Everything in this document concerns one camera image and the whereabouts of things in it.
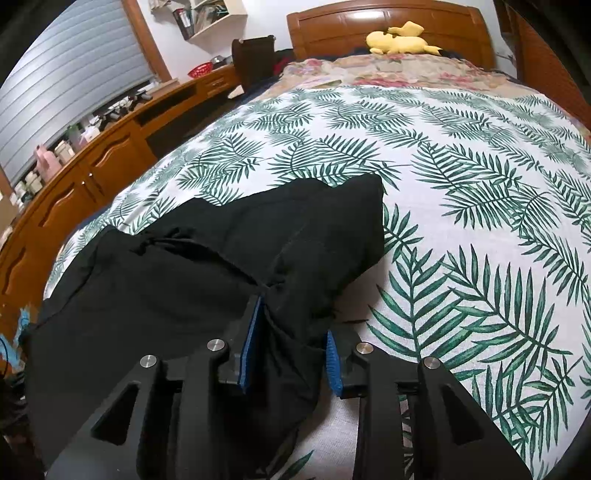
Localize black double-breasted coat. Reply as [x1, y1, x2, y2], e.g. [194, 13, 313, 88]
[26, 174, 384, 479]

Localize green leaf print bedsheet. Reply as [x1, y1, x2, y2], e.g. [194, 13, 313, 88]
[45, 86, 590, 479]

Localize wooden desk cabinet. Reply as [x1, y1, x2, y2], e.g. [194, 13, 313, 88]
[1, 65, 238, 338]

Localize pink bottle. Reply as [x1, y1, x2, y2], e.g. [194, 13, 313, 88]
[35, 145, 62, 183]

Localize dark wooden chair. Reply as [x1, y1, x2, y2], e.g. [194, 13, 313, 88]
[231, 35, 276, 100]

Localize floral quilt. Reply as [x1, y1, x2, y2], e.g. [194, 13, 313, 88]
[260, 54, 590, 147]

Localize yellow plush toy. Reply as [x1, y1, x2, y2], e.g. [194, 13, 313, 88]
[366, 21, 441, 56]

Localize grey window blind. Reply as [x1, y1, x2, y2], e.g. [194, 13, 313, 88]
[1, 1, 154, 183]

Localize wooden headboard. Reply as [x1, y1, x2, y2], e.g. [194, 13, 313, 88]
[285, 0, 498, 71]

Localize brown louvered wardrobe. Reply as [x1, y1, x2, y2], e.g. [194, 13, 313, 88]
[494, 1, 590, 127]

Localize white wall shelf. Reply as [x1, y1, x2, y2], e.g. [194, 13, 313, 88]
[147, 0, 247, 41]

